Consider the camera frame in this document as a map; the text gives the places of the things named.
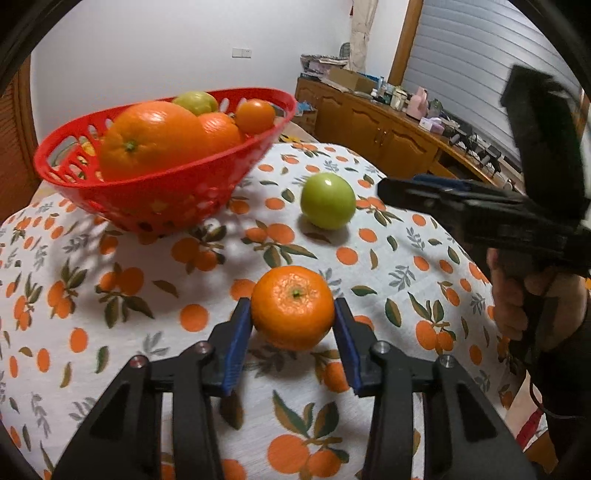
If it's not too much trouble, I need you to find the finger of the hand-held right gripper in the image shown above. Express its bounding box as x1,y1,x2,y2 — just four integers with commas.
413,174,482,195
376,178,472,232

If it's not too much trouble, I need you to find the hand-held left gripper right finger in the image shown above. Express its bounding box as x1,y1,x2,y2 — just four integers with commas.
333,298,536,480

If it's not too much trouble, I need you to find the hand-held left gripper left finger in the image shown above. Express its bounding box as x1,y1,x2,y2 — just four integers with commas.
51,298,254,480

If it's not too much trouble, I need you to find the rough-skinned mandarin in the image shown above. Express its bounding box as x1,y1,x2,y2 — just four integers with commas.
250,266,335,352

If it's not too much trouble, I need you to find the small green apple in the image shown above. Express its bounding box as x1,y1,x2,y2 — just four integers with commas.
172,90,219,116
300,173,356,230

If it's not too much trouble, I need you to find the red perforated plastic basket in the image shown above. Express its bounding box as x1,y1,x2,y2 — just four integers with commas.
33,87,297,234

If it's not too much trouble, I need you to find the smooth small mandarin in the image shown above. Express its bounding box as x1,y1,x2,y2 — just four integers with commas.
235,99,276,136

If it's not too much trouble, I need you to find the smooth medium orange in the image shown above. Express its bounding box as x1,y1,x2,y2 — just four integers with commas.
198,112,246,156

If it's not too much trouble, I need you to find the large navel orange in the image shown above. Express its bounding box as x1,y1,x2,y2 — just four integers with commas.
99,100,211,182

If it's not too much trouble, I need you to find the person's right hand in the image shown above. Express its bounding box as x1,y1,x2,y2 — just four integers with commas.
487,248,590,352

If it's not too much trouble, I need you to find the wooden sideboard cabinet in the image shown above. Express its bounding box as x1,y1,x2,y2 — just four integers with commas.
295,76,527,195

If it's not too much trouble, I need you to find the pink container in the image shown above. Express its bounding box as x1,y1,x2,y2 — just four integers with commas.
406,87,430,119

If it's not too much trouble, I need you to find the orange-print white tablecloth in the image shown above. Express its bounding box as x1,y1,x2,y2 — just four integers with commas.
0,141,522,480

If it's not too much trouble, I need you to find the grey window blind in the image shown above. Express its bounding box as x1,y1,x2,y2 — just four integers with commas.
402,0,583,171

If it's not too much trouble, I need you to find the open cardboard box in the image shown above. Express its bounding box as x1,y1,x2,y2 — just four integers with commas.
325,67,376,93

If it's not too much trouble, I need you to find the stack of papers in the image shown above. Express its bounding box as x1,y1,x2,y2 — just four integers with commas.
300,53,350,77

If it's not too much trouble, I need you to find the hanging beige cloth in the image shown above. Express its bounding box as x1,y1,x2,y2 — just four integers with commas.
349,0,373,73

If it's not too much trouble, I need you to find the floral blanket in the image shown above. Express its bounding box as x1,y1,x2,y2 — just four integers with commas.
277,120,561,472

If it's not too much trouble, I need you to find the wooden window frame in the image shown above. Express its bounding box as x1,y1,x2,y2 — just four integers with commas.
388,0,424,86

